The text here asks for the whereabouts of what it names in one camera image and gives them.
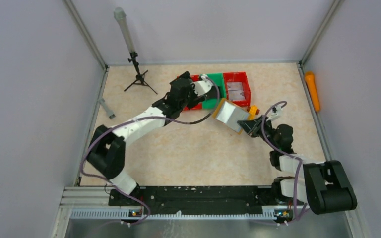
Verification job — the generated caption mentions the red bin with cards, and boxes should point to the red bin with cards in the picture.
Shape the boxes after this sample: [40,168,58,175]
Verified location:
[223,72,251,107]

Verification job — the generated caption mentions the yellow toy brick car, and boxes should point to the yellow toy brick car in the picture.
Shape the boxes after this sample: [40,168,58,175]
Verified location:
[247,105,260,120]

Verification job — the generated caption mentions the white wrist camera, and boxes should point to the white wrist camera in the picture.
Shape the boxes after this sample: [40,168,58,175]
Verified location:
[193,79,213,96]
[267,105,282,121]

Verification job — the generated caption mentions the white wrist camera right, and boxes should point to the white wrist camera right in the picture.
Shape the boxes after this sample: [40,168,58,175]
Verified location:
[267,105,282,121]

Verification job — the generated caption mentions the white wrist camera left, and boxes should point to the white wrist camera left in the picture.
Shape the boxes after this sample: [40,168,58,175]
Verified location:
[193,79,213,96]

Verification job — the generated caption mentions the red bin left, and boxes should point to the red bin left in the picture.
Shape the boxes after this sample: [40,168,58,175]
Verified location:
[177,73,201,111]

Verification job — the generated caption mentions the silver VIP cards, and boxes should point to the silver VIP cards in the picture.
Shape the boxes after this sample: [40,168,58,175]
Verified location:
[227,82,245,102]

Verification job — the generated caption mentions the orange flashlight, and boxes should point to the orange flashlight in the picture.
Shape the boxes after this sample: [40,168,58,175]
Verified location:
[304,71,321,112]

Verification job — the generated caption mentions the green plastic bin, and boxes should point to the green plastic bin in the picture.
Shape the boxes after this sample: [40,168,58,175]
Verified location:
[202,73,227,110]

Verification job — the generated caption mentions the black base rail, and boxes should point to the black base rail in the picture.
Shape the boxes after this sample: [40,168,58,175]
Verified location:
[108,185,292,215]

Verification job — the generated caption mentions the black tripod with grey tube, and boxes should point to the black tripod with grey tube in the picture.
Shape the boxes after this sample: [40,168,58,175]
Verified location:
[113,7,158,95]

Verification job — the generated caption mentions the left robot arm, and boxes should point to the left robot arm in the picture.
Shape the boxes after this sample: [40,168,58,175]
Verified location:
[85,71,219,195]

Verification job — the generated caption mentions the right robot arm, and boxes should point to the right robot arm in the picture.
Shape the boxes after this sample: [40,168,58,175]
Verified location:
[237,116,358,215]

